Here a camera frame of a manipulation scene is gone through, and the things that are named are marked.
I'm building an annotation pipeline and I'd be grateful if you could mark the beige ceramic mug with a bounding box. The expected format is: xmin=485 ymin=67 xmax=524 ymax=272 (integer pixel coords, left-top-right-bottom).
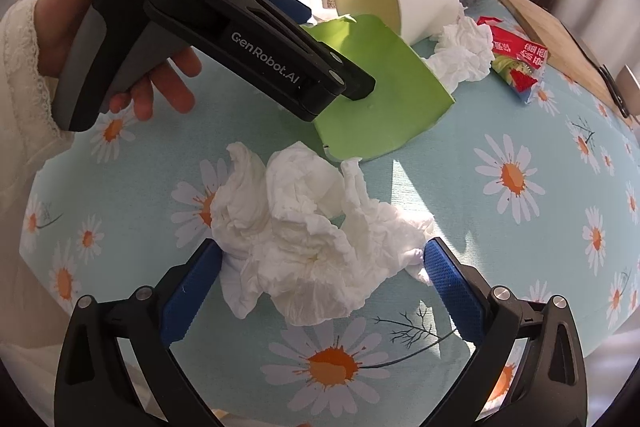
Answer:
xmin=615 ymin=65 xmax=640 ymax=115

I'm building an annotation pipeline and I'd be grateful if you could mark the wooden cutting board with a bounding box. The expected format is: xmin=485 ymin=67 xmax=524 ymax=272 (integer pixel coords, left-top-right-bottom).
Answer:
xmin=501 ymin=0 xmax=634 ymax=127

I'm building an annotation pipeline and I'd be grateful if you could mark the small crumpled white tissue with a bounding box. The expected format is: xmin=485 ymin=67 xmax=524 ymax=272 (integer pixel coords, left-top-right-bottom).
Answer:
xmin=422 ymin=16 xmax=495 ymax=94

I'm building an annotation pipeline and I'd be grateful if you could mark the red snack wrapper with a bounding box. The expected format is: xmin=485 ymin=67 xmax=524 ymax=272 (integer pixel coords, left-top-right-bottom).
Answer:
xmin=476 ymin=16 xmax=549 ymax=104

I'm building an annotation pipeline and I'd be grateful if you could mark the large white tissue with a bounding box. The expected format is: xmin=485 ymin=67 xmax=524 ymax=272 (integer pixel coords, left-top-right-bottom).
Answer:
xmin=210 ymin=142 xmax=438 ymax=326

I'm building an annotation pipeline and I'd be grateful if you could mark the person's left hand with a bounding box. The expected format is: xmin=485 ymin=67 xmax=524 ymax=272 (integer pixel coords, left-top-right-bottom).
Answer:
xmin=34 ymin=0 xmax=202 ymax=121

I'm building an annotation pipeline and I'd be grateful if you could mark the steel cleaver black handle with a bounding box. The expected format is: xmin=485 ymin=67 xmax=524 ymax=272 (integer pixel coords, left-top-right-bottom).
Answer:
xmin=563 ymin=24 xmax=630 ymax=118

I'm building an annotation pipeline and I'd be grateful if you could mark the white knit sleeve forearm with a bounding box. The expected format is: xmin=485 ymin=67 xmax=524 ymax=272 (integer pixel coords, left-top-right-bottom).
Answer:
xmin=1 ymin=0 xmax=72 ymax=349

